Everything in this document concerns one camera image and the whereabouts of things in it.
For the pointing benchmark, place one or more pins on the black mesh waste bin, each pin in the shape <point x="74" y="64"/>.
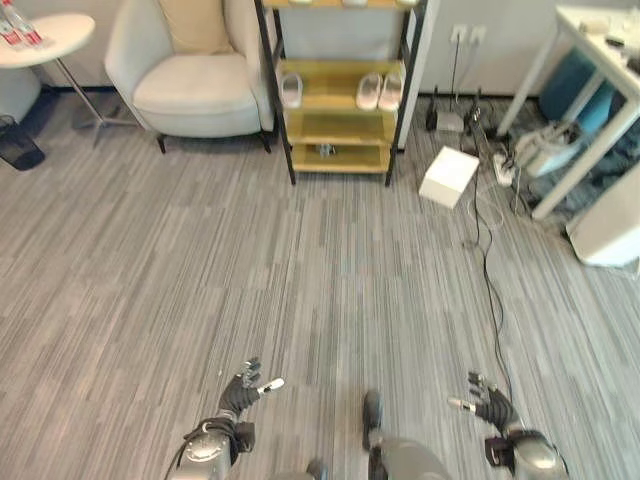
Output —
<point x="19" y="145"/>

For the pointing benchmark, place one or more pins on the black-framed yellow shoe rack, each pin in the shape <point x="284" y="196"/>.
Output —
<point x="340" y="85"/>

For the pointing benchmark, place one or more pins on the black object on desk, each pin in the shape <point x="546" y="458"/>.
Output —
<point x="615" y="41"/>

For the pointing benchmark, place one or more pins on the robot right silver arm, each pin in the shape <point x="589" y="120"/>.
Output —
<point x="525" y="450"/>

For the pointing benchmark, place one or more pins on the robot left silver arm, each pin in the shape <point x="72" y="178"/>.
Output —
<point x="210" y="447"/>

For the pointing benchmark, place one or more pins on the white cardboard box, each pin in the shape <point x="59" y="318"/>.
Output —
<point x="448" y="176"/>

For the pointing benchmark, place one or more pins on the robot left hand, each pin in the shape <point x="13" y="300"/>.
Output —
<point x="239" y="394"/>

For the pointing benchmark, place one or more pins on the red-labelled water bottle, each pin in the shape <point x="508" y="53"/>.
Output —
<point x="9" y="27"/>
<point x="27" y="29"/>

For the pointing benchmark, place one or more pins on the cream upholstered armchair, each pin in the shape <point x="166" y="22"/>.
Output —
<point x="190" y="75"/>

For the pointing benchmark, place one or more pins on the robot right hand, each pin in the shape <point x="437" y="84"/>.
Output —
<point x="494" y="404"/>

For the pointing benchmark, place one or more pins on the white wall socket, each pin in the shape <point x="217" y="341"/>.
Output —
<point x="458" y="34"/>
<point x="476" y="34"/>

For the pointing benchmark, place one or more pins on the blue bag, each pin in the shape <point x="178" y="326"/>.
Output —
<point x="580" y="90"/>

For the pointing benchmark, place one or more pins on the round white side table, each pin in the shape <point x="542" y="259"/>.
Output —
<point x="47" y="37"/>

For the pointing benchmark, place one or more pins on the white power strip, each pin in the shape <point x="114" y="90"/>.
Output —
<point x="502" y="167"/>

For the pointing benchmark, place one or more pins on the white cabinet corner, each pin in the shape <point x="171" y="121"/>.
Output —
<point x="605" y="235"/>

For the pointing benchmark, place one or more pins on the small metal object on rack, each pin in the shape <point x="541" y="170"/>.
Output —
<point x="326" y="149"/>

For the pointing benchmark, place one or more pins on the white desk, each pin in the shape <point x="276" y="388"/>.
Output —
<point x="585" y="100"/>

